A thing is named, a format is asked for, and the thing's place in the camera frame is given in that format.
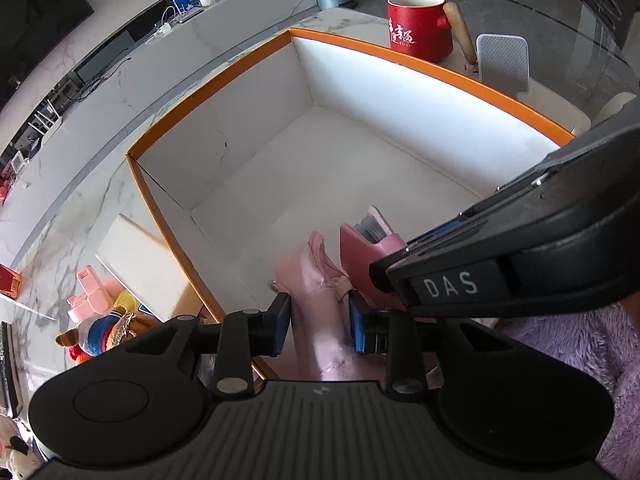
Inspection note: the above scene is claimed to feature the pink photo-cover book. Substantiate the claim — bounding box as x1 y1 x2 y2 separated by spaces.
339 204 408 306

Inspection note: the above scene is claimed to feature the person's right forearm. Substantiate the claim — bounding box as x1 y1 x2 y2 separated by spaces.
495 300 640 480

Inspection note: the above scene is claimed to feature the black television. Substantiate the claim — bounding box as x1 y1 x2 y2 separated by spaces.
0 0 96 111

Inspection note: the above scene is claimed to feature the white router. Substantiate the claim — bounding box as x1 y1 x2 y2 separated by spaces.
30 100 66 133

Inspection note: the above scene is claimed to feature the red box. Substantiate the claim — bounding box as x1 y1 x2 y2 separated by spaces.
0 262 23 297

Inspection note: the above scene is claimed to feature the red mug with wooden handle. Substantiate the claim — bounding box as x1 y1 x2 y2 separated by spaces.
385 0 475 68

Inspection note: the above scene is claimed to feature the white rectangular block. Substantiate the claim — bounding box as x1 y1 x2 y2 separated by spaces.
95 214 206 322

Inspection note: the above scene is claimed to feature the black electronics box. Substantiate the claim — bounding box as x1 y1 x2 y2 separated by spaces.
75 30 136 83

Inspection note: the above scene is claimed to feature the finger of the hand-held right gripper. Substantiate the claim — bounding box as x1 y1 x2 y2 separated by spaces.
407 156 567 257
369 247 512 319

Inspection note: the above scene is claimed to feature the pink plastic toy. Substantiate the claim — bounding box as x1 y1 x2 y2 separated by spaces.
66 267 126 323

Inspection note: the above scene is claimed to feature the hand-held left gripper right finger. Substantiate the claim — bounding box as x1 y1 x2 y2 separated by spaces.
348 290 521 393

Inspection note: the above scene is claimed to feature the orange-rimmed white cardboard box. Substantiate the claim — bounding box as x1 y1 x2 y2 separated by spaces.
125 27 578 381

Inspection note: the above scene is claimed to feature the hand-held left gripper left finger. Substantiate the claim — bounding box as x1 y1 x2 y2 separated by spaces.
122 290 293 396

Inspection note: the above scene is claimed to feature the colourful plush doll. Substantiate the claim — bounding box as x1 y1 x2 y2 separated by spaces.
55 292 156 363

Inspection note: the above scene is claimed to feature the white plush toy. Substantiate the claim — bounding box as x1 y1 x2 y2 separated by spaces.
0 415 46 480

